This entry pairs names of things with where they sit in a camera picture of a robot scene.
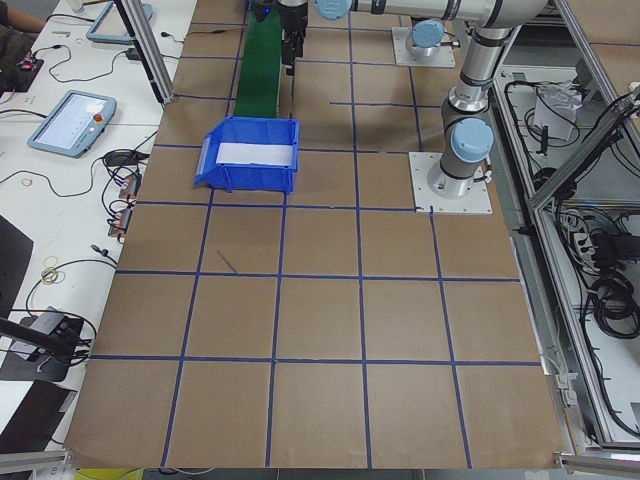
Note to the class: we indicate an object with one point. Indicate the near teach pendant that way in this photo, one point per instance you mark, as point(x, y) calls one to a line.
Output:
point(74, 124)

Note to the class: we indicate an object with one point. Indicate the black power adapter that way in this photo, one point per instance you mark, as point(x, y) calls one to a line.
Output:
point(132, 54)

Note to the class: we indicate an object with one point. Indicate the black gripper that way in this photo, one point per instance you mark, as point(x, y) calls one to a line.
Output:
point(291, 20)

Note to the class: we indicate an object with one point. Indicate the white foam pad left bin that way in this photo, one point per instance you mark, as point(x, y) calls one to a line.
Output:
point(262, 154)

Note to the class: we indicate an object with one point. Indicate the white crumpled paper bag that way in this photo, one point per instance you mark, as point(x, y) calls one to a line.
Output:
point(556, 109)

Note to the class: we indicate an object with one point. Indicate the aluminium frame post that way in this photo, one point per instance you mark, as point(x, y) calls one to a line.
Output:
point(139, 30)

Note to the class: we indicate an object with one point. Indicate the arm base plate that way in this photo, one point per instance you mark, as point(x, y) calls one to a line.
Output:
point(435, 192)
point(408, 54)

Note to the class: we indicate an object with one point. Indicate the green conveyor belt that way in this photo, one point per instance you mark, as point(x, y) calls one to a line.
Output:
point(258, 87)

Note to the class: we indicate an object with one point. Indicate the far teach pendant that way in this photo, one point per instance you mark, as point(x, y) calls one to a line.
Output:
point(109, 28)

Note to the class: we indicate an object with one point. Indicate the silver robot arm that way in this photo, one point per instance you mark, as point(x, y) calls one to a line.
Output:
point(425, 39)
point(468, 139)

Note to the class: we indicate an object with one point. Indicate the black monitor stand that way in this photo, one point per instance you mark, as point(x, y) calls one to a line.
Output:
point(43, 346)

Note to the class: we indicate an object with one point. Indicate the left blue storage bin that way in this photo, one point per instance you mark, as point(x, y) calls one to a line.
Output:
point(231, 177)

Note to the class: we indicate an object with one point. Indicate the teach pendant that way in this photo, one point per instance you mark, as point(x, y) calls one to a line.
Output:
point(109, 28)
point(74, 124)

